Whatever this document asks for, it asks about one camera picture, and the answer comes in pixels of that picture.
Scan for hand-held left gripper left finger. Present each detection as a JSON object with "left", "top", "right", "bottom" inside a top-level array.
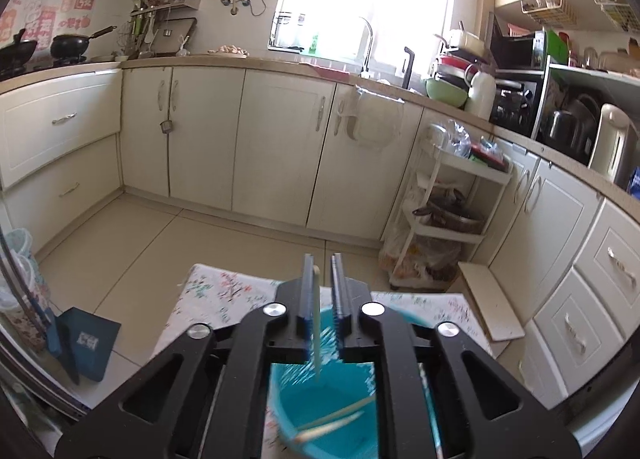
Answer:
[{"left": 54, "top": 253, "right": 321, "bottom": 459}]

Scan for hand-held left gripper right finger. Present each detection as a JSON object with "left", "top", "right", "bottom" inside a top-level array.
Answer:
[{"left": 331, "top": 253, "right": 583, "bottom": 459}]

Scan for wooden chopstick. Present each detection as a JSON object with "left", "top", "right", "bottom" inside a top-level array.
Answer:
[
  {"left": 292, "top": 410, "right": 366, "bottom": 443},
  {"left": 312, "top": 263, "right": 324, "bottom": 384},
  {"left": 299, "top": 395, "right": 377, "bottom": 431}
]

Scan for hanging kitchen utensils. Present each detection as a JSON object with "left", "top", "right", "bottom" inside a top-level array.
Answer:
[{"left": 117, "top": 9, "right": 161, "bottom": 60}]

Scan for floral tablecloth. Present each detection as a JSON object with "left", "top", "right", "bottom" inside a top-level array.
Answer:
[{"left": 159, "top": 263, "right": 496, "bottom": 459}]

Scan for plastic bag of vegetables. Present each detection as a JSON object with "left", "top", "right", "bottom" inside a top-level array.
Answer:
[{"left": 380, "top": 228, "right": 462, "bottom": 290}]

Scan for steel bowl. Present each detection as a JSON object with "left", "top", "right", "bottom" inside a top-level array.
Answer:
[{"left": 414, "top": 199, "right": 487, "bottom": 236}]

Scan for cream wooden board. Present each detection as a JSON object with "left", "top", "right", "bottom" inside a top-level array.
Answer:
[{"left": 457, "top": 261, "right": 526, "bottom": 342}]

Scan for cream sink base cabinet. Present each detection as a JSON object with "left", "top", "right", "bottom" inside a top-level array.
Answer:
[{"left": 120, "top": 64, "right": 426, "bottom": 242}]

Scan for white storage trolley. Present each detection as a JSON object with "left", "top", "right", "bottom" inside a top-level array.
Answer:
[{"left": 389, "top": 120, "right": 516, "bottom": 290}]

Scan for hanging white bag holder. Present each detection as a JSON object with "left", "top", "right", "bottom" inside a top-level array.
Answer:
[{"left": 352, "top": 84, "right": 405, "bottom": 144}]

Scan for clear plastic bag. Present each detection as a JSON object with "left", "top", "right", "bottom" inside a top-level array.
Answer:
[{"left": 439, "top": 120, "right": 474, "bottom": 158}]

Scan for dark blue dustpan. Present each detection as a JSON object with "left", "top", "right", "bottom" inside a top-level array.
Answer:
[{"left": 47, "top": 307, "right": 122, "bottom": 385}]

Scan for cream side base cabinet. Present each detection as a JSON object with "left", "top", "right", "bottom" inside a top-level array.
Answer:
[{"left": 487, "top": 134, "right": 640, "bottom": 400}]

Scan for green bowl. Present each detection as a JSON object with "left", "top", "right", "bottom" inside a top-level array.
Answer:
[{"left": 425, "top": 76, "right": 469, "bottom": 108}]

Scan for black faucet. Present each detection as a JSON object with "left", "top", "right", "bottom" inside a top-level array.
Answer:
[{"left": 400, "top": 46, "right": 416, "bottom": 90}]

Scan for white thermos jug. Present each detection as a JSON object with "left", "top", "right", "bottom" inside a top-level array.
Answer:
[{"left": 465, "top": 70, "right": 497, "bottom": 121}]

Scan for plate of garlic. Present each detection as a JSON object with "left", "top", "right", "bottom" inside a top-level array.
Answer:
[{"left": 207, "top": 43, "right": 250, "bottom": 58}]

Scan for black toaster oven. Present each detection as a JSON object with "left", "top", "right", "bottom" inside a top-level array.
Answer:
[{"left": 490, "top": 72, "right": 543, "bottom": 137}]

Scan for chrome faucet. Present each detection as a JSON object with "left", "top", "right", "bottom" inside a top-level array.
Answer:
[{"left": 357, "top": 16, "right": 377, "bottom": 78}]

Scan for chrome metal rack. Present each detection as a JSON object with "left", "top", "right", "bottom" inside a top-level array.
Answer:
[{"left": 0, "top": 234, "right": 93, "bottom": 415}]

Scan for stack of bowls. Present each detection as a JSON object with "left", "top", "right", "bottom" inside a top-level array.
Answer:
[{"left": 432, "top": 30, "right": 493, "bottom": 82}]

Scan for steel kettle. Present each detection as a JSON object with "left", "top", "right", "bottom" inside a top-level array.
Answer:
[{"left": 542, "top": 109, "right": 577, "bottom": 151}]

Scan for cream drawer cabinet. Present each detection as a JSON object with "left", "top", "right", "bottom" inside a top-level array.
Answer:
[{"left": 0, "top": 66, "right": 124, "bottom": 252}]

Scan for metal baking tray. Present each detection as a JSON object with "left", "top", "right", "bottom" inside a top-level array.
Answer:
[{"left": 152, "top": 16, "right": 198, "bottom": 58}]

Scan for black microwave oven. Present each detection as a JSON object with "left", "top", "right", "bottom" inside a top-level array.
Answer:
[{"left": 487, "top": 14, "right": 547, "bottom": 71}]

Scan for white electric thermo pot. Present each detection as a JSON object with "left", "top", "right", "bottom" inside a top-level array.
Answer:
[{"left": 589, "top": 103, "right": 639, "bottom": 186}]

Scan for green cutting board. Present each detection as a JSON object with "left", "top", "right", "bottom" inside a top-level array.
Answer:
[{"left": 545, "top": 29, "right": 572, "bottom": 66}]

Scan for black frying pan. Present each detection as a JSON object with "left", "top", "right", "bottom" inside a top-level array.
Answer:
[{"left": 50, "top": 26, "right": 118, "bottom": 61}]

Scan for gas stove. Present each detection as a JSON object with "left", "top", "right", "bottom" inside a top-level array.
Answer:
[{"left": 0, "top": 56, "right": 90, "bottom": 81}]

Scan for black wok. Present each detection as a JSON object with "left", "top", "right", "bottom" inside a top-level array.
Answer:
[{"left": 0, "top": 29, "right": 39, "bottom": 73}]

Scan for white wire basket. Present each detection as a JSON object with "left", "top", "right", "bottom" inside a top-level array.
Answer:
[
  {"left": 520, "top": 0, "right": 577, "bottom": 26},
  {"left": 590, "top": 0, "right": 632, "bottom": 33}
]

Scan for red wall stickers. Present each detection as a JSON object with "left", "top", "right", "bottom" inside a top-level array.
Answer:
[{"left": 0, "top": 0, "right": 101, "bottom": 51}]

